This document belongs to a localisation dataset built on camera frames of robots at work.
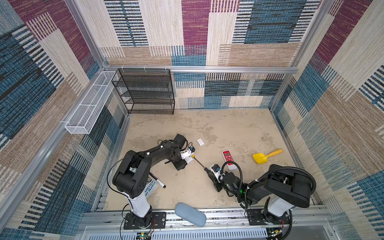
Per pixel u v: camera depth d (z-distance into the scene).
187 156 0.85
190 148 0.85
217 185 0.78
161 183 0.84
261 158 0.94
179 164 0.83
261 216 0.73
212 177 0.77
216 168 0.75
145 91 1.11
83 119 0.71
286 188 0.45
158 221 0.73
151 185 0.81
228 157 0.94
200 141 1.02
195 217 0.72
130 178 0.47
